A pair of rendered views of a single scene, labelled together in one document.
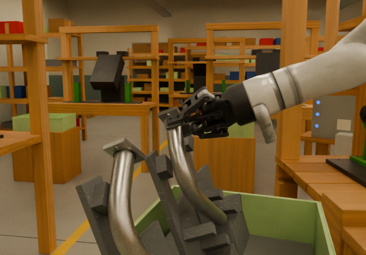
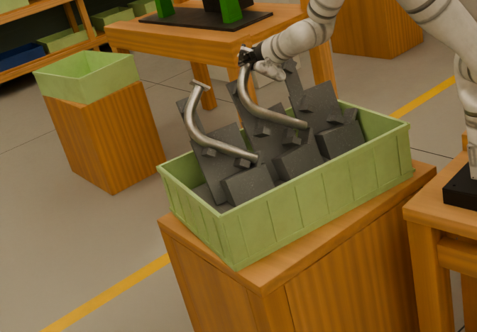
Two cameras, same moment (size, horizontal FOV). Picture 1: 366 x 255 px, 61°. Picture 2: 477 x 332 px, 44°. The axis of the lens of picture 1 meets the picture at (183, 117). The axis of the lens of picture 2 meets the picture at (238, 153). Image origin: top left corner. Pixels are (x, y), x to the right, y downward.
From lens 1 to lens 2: 1.35 m
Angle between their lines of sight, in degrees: 50
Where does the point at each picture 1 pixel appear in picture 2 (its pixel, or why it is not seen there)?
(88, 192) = (180, 105)
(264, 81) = (268, 42)
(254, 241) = not seen: hidden behind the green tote
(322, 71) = (285, 40)
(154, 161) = (232, 86)
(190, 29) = not seen: outside the picture
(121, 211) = (186, 115)
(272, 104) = (272, 58)
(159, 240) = (233, 133)
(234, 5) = not seen: outside the picture
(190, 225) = (257, 127)
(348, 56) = (289, 34)
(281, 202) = (383, 120)
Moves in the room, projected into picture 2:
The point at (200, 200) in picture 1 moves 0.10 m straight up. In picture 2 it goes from (255, 113) to (248, 80)
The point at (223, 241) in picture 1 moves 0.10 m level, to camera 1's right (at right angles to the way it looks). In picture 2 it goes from (290, 141) to (318, 146)
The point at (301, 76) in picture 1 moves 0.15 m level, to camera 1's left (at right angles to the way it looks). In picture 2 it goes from (280, 41) to (236, 40)
